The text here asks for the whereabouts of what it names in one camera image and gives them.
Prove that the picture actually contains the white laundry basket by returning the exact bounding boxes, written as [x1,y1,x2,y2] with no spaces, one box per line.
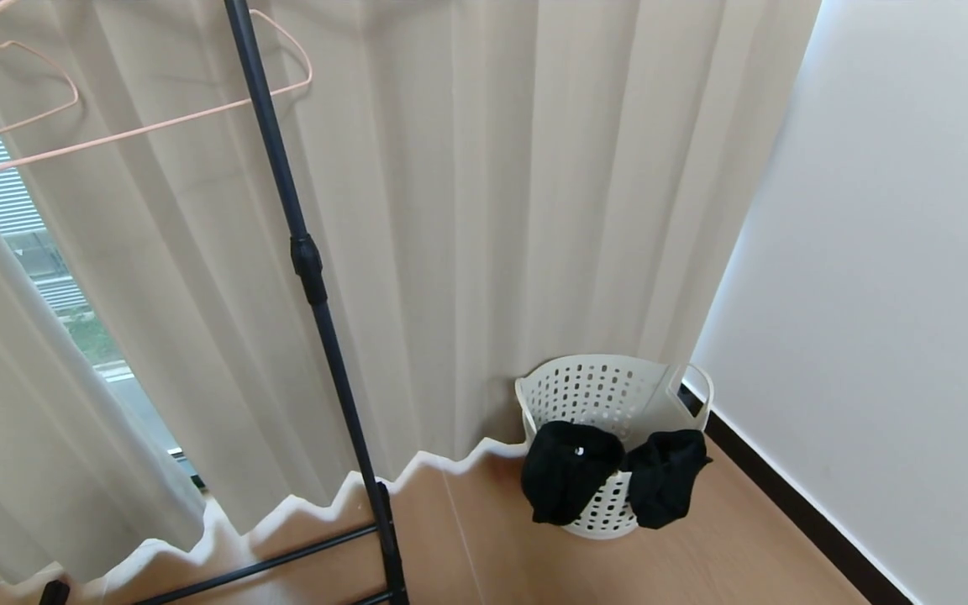
[515,355,714,540]

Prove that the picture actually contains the beige curtain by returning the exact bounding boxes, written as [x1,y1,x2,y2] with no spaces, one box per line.
[0,0,823,539]
[0,160,206,585]

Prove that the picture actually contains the black short-sleeved shirt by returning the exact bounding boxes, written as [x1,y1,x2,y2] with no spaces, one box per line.
[621,429,713,531]

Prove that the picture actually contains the black clothes rack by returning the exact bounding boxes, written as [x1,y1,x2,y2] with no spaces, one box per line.
[39,0,411,605]

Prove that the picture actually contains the pink clothes hanger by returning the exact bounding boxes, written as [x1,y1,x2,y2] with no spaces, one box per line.
[0,8,314,184]
[0,0,80,152]

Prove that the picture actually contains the black shorts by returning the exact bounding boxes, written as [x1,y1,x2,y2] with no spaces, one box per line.
[520,420,626,527]

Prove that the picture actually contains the window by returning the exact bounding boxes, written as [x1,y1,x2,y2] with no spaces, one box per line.
[0,34,203,492]

